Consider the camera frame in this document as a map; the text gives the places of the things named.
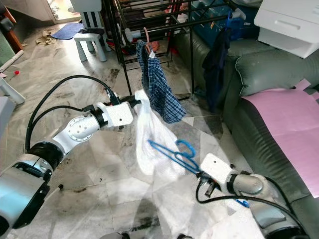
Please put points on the blue floor mat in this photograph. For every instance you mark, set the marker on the blue floor mat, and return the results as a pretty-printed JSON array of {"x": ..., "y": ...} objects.
[{"x": 67, "y": 31}]

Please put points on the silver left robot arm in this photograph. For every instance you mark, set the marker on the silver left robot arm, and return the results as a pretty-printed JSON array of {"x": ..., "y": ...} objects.
[{"x": 79, "y": 130}]

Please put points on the green leather sofa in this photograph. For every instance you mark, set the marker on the green leather sofa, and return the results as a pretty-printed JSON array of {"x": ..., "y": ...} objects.
[{"x": 269, "y": 69}]

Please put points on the brown crumpled rag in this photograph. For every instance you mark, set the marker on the brown crumpled rag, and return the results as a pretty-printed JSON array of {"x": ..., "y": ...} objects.
[{"x": 46, "y": 38}]

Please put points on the white cloth garment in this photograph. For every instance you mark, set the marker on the white cloth garment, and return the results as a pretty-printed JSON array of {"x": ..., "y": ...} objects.
[{"x": 152, "y": 139}]

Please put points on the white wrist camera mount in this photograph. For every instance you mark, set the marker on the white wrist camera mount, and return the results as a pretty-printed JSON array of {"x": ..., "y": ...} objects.
[
  {"x": 215, "y": 168},
  {"x": 119, "y": 114}
]

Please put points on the pink sheet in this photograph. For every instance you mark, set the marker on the pink sheet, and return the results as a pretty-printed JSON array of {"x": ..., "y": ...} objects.
[{"x": 289, "y": 129}]

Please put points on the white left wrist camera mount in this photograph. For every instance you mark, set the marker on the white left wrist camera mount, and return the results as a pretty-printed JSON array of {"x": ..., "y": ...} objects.
[{"x": 119, "y": 114}]

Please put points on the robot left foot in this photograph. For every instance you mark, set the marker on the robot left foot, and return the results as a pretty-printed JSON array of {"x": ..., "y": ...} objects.
[{"x": 112, "y": 236}]

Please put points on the navy garment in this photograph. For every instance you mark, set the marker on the navy garment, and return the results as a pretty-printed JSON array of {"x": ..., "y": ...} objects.
[{"x": 217, "y": 69}]

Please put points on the white tube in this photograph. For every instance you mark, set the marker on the white tube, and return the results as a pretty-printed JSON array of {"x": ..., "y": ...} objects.
[{"x": 12, "y": 59}]

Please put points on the green storage bin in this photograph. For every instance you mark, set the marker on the green storage bin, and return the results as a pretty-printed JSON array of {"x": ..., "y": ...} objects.
[{"x": 5, "y": 50}]

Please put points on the blue plastic hanger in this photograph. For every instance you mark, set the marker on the blue plastic hanger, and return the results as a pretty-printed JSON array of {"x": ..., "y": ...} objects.
[
  {"x": 172, "y": 155},
  {"x": 230, "y": 21}
]

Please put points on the white drawer cabinet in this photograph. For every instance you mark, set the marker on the white drawer cabinet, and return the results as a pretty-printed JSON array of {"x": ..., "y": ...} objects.
[{"x": 289, "y": 25}]

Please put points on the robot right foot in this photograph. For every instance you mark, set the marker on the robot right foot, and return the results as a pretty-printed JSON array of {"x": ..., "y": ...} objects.
[{"x": 183, "y": 237}]

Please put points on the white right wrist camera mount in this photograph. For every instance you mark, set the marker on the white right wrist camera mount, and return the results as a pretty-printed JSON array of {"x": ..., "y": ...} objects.
[{"x": 215, "y": 168}]

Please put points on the blue plaid shorts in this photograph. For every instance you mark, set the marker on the blue plaid shorts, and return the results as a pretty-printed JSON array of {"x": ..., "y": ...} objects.
[{"x": 160, "y": 84}]

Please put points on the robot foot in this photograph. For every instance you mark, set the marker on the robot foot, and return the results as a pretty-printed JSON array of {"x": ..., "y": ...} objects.
[
  {"x": 112, "y": 236},
  {"x": 183, "y": 237}
]

